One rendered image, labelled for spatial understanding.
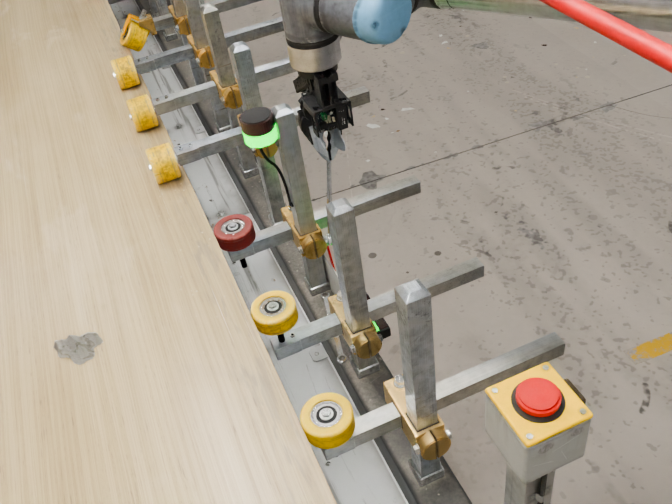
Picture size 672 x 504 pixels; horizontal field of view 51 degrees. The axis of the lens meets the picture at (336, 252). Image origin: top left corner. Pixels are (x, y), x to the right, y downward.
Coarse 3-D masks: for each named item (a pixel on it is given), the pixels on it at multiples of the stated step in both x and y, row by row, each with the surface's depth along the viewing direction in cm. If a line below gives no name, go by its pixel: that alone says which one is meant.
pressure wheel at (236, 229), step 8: (232, 216) 142; (240, 216) 141; (216, 224) 141; (224, 224) 141; (232, 224) 139; (240, 224) 140; (248, 224) 139; (216, 232) 139; (224, 232) 139; (232, 232) 138; (240, 232) 138; (248, 232) 138; (224, 240) 137; (232, 240) 137; (240, 240) 137; (248, 240) 139; (224, 248) 139; (232, 248) 138; (240, 248) 139
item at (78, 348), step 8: (72, 336) 121; (80, 336) 122; (88, 336) 121; (96, 336) 121; (56, 344) 121; (64, 344) 121; (72, 344) 121; (80, 344) 120; (88, 344) 120; (96, 344) 120; (64, 352) 119; (72, 352) 119; (80, 352) 118; (88, 352) 119; (72, 360) 119; (80, 360) 118; (88, 360) 118
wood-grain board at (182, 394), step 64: (0, 0) 256; (64, 0) 248; (0, 64) 214; (64, 64) 208; (0, 128) 183; (64, 128) 179; (128, 128) 175; (0, 192) 161; (64, 192) 157; (128, 192) 154; (192, 192) 151; (0, 256) 143; (64, 256) 140; (128, 256) 138; (192, 256) 135; (0, 320) 129; (64, 320) 127; (128, 320) 124; (192, 320) 122; (0, 384) 117; (64, 384) 115; (128, 384) 114; (192, 384) 112; (256, 384) 110; (0, 448) 107; (64, 448) 106; (128, 448) 104; (192, 448) 103; (256, 448) 102
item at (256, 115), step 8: (248, 112) 123; (256, 112) 123; (264, 112) 122; (248, 120) 121; (256, 120) 121; (264, 120) 121; (256, 136) 122; (280, 144) 126; (280, 176) 132; (288, 192) 134; (288, 200) 135
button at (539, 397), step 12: (528, 384) 64; (540, 384) 64; (552, 384) 64; (516, 396) 64; (528, 396) 63; (540, 396) 63; (552, 396) 63; (528, 408) 63; (540, 408) 62; (552, 408) 62
